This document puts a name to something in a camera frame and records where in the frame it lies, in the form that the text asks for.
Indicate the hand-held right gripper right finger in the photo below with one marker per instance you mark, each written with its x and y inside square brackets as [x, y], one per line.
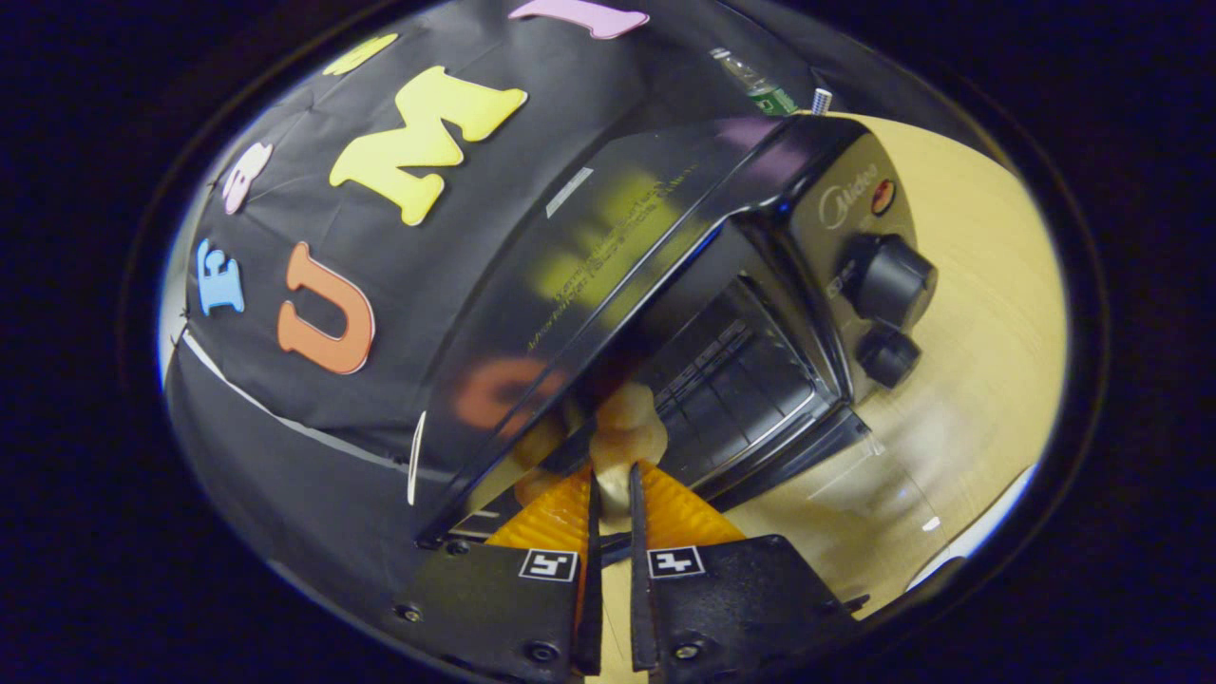
[641, 617]

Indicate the small white checkered object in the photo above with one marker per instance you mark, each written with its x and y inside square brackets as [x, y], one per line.
[823, 100]

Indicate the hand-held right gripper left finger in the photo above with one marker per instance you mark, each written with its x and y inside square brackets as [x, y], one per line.
[591, 617]

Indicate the golden bread piece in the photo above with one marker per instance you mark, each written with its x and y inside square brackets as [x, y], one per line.
[627, 432]

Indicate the clear bottle with green label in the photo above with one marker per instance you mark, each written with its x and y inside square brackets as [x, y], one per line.
[760, 87]

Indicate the black electric oven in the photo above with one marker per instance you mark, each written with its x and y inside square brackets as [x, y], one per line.
[655, 228]

